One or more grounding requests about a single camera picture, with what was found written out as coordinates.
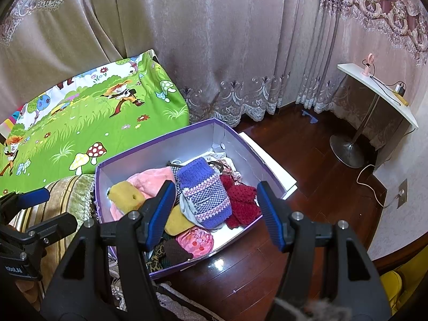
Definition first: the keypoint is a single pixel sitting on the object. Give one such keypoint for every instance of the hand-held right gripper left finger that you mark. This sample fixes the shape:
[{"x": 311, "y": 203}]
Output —
[{"x": 160, "y": 214}]

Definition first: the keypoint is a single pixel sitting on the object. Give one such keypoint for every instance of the small blue object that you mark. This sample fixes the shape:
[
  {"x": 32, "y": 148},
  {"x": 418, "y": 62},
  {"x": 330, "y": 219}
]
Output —
[{"x": 309, "y": 116}]

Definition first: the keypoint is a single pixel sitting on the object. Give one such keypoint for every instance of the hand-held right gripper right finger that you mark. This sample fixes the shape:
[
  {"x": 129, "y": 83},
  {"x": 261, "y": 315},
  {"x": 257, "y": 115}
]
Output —
[{"x": 271, "y": 214}]

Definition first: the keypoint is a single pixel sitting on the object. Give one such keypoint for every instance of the red knit scarf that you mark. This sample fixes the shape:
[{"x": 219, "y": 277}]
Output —
[{"x": 240, "y": 207}]

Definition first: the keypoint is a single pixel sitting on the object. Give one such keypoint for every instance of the white side table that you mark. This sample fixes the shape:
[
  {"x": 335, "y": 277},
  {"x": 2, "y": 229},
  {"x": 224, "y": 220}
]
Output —
[{"x": 384, "y": 90}]

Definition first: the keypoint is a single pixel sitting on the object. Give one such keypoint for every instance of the beige embroidered curtain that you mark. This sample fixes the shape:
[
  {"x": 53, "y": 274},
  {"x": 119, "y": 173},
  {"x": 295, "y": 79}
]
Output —
[{"x": 217, "y": 40}]

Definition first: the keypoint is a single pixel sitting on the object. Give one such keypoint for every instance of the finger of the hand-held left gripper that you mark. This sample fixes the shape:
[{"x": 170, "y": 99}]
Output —
[
  {"x": 57, "y": 224},
  {"x": 33, "y": 196}
]

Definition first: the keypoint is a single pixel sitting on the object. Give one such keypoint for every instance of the yellow foam pad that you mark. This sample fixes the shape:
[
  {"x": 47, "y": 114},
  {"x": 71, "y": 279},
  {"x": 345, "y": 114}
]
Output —
[
  {"x": 177, "y": 222},
  {"x": 123, "y": 197}
]

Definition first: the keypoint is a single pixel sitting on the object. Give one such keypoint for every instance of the white box lid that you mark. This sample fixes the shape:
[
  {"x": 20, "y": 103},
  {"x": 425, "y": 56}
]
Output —
[{"x": 277, "y": 174}]

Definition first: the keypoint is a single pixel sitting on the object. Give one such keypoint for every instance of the small pink fan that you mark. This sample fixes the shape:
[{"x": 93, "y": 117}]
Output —
[{"x": 367, "y": 68}]

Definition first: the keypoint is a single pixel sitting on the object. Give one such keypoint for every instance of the dark knit glove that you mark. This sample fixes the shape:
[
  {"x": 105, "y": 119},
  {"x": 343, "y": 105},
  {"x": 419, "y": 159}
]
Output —
[{"x": 175, "y": 252}]

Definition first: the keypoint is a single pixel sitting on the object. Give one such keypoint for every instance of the purple cardboard box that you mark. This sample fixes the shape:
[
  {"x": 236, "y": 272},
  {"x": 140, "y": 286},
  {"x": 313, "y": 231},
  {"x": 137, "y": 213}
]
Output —
[{"x": 150, "y": 153}]

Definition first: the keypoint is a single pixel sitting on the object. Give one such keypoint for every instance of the floral patterned cloth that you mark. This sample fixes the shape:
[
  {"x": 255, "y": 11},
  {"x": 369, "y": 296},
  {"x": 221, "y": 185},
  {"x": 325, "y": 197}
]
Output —
[{"x": 230, "y": 170}]

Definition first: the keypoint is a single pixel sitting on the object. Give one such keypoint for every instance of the leopard print cloth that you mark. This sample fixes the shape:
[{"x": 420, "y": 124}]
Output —
[{"x": 155, "y": 260}]

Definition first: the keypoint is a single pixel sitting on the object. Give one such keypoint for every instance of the pink fluffy cloth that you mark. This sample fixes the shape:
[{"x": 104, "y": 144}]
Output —
[{"x": 150, "y": 177}]

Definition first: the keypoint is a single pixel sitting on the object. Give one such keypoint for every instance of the houndstooth cloth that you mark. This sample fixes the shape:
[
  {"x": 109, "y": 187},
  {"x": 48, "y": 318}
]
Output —
[{"x": 175, "y": 177}]

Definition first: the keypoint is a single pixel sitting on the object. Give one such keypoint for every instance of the white charger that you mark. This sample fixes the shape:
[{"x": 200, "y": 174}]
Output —
[{"x": 400, "y": 89}]

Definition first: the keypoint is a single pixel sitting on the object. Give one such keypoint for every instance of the grey fuzzy cloth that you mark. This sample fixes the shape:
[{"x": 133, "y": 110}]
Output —
[{"x": 301, "y": 311}]

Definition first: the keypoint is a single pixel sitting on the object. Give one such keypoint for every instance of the pink printed pouch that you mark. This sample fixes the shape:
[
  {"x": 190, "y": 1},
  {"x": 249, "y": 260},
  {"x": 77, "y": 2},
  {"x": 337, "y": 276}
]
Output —
[{"x": 195, "y": 240}]

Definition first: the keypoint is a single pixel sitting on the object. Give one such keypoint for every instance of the gold striped bed cover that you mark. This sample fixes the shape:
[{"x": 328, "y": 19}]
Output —
[{"x": 67, "y": 187}]

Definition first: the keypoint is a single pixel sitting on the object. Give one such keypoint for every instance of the purple knit hat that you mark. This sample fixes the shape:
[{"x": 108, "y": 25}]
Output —
[{"x": 204, "y": 194}]

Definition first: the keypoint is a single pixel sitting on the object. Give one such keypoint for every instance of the yellow object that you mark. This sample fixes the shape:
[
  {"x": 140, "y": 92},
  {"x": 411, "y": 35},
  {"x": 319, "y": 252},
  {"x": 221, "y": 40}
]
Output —
[{"x": 393, "y": 284}]

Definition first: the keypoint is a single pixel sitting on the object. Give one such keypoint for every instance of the wall socket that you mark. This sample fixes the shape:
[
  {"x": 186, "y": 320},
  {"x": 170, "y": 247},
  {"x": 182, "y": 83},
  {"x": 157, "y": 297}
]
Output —
[{"x": 402, "y": 195}]

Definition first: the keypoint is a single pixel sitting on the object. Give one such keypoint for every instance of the dark patterned cloth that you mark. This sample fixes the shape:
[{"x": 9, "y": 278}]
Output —
[{"x": 174, "y": 301}]

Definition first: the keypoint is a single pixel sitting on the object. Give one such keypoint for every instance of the white cloth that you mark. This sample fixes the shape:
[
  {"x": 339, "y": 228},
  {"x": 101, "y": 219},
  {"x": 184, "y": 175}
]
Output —
[{"x": 187, "y": 209}]

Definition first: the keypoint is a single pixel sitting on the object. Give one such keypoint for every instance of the small yellow item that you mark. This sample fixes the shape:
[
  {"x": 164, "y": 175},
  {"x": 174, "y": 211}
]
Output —
[{"x": 403, "y": 100}]

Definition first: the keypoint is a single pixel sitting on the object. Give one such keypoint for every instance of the cartoon printed blanket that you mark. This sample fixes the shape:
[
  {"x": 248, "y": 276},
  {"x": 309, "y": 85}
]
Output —
[{"x": 83, "y": 123}]

